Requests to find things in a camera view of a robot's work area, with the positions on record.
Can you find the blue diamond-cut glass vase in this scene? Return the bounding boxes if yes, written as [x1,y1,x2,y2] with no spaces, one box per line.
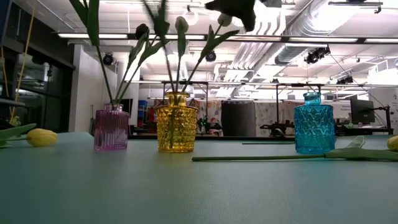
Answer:
[294,91,336,155]

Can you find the blue storage bin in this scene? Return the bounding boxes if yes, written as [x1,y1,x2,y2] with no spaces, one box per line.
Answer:
[138,100,149,119]

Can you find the yellow stick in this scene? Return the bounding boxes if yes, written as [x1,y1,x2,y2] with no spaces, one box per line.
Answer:
[8,4,35,124]

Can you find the teal table mat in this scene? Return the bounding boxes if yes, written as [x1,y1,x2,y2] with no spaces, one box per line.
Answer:
[0,132,398,224]

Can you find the dark grey partition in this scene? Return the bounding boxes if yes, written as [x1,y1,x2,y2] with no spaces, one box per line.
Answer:
[221,101,256,137]

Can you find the black wall screen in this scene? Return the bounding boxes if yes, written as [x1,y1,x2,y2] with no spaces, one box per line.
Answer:
[119,98,134,118]

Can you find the black ceiling camera cluster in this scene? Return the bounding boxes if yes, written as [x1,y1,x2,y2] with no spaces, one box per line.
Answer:
[303,45,331,65]
[336,75,354,85]

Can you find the black artificial tulip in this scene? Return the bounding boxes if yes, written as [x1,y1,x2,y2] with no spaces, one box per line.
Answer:
[118,39,170,105]
[114,23,150,105]

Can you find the tulip stems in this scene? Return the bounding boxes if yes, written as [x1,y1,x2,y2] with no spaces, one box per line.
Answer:
[70,0,114,105]

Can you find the yellow artificial tulip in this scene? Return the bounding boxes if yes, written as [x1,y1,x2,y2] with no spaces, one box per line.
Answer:
[192,135,398,162]
[0,123,58,149]

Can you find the pink ribbed glass vase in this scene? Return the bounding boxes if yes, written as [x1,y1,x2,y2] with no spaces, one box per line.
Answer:
[93,103,131,152]

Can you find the black background station frame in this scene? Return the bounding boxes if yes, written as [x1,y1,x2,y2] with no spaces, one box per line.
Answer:
[161,80,326,138]

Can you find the black background monitor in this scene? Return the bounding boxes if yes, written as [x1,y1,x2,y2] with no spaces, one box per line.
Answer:
[349,98,376,124]

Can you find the patterned curtain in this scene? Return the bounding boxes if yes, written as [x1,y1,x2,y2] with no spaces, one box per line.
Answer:
[254,101,296,131]
[198,100,222,134]

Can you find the silver ventilation duct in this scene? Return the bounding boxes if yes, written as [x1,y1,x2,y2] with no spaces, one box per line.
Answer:
[275,0,330,65]

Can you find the yellow diamond-cut glass vase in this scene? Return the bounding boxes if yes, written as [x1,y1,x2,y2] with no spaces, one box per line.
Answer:
[155,91,199,154]

